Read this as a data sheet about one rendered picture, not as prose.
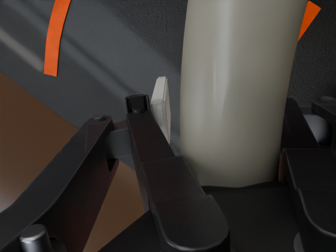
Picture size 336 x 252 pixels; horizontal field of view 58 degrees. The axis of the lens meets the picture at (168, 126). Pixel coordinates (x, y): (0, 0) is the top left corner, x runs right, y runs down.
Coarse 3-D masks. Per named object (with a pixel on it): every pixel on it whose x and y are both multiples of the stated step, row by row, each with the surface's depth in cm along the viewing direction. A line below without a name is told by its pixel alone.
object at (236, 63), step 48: (192, 0) 8; (240, 0) 7; (288, 0) 7; (192, 48) 8; (240, 48) 7; (288, 48) 7; (192, 96) 8; (240, 96) 7; (192, 144) 8; (240, 144) 8
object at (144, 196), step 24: (144, 96) 15; (144, 120) 14; (144, 144) 11; (168, 144) 11; (144, 168) 8; (168, 168) 8; (144, 192) 9; (168, 192) 7; (192, 192) 7; (168, 216) 6; (192, 216) 6; (216, 216) 6; (168, 240) 5; (192, 240) 5; (216, 240) 5
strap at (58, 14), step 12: (60, 0) 96; (60, 12) 98; (312, 12) 92; (60, 24) 99; (48, 36) 101; (60, 36) 101; (300, 36) 95; (48, 48) 102; (48, 60) 104; (48, 72) 105
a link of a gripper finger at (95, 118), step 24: (96, 120) 14; (72, 144) 12; (96, 144) 12; (48, 168) 10; (72, 168) 10; (96, 168) 11; (24, 192) 8; (48, 192) 8; (72, 192) 9; (96, 192) 11; (0, 216) 7; (24, 216) 7; (48, 216) 8; (72, 216) 9; (96, 216) 11; (0, 240) 7; (72, 240) 9
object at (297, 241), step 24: (216, 192) 8; (240, 192) 8; (264, 192) 8; (288, 192) 8; (144, 216) 7; (240, 216) 7; (264, 216) 7; (288, 216) 7; (120, 240) 6; (144, 240) 6; (240, 240) 6; (264, 240) 6; (288, 240) 6
